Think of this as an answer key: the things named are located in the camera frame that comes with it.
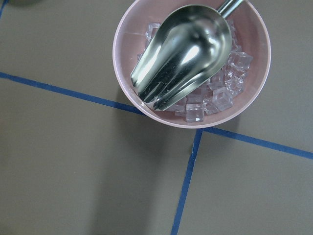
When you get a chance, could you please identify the clear ice cubes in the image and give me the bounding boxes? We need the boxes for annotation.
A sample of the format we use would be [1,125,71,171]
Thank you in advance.
[143,25,252,123]

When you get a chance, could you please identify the pink bowl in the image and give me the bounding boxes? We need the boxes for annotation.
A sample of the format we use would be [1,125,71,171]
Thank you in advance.
[112,0,271,129]

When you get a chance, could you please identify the metal scoop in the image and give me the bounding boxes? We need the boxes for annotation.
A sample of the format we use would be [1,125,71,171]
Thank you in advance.
[131,0,242,111]

